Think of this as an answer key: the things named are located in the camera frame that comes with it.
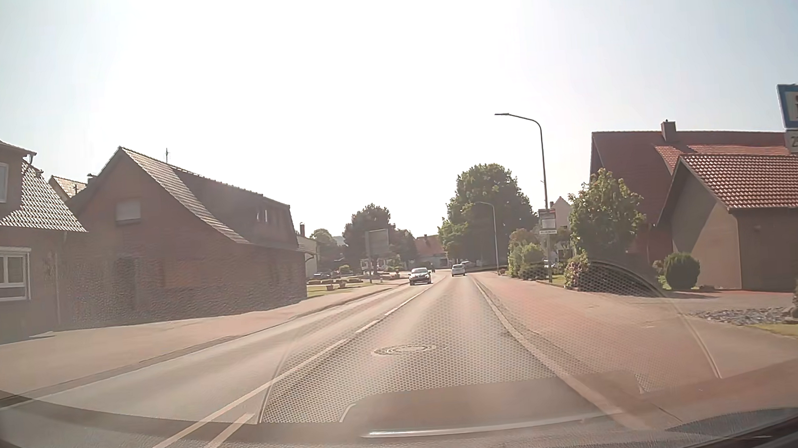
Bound flowering bushes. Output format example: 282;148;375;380
505;224;590;294

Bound red paved pavement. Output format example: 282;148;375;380
473;250;798;422

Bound brick house with white windows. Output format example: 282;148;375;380
0;109;95;346

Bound small tree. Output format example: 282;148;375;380
565;165;649;262

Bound grey asphalt road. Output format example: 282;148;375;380
0;259;639;448

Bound brick house with red roof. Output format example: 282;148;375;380
585;111;798;305

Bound car's own bonnet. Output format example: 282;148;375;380
0;347;798;448

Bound gravel bed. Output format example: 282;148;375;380
689;303;798;334

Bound dark tree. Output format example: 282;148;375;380
339;201;418;271

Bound bus stop sign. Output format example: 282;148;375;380
537;208;562;284

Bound tall curved lamp post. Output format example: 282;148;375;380
494;109;556;286

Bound short curved lamp post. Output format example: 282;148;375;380
475;200;501;273

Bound distant red brick building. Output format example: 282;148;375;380
414;233;449;270

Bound grass verge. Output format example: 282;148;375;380
306;278;391;299

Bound brick building with steep roof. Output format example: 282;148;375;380
46;134;311;331

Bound grey paved pavement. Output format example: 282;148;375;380
0;281;418;407

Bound road markings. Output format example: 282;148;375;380
141;270;639;448

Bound round trimmed bush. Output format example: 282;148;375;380
661;251;703;293

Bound large leafy tree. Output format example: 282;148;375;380
433;160;539;271

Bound billboard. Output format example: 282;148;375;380
364;228;394;284

